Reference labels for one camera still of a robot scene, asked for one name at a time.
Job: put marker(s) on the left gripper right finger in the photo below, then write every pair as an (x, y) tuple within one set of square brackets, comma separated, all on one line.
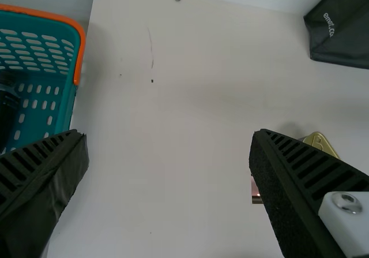
[(294, 188)]

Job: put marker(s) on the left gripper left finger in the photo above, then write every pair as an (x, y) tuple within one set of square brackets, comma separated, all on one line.
[(37, 188)]

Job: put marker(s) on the teal shopping basket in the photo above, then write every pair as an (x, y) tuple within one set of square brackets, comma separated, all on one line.
[(62, 90)]

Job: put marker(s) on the dark grey bag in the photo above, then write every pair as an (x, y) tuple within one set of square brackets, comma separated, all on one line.
[(343, 38)]

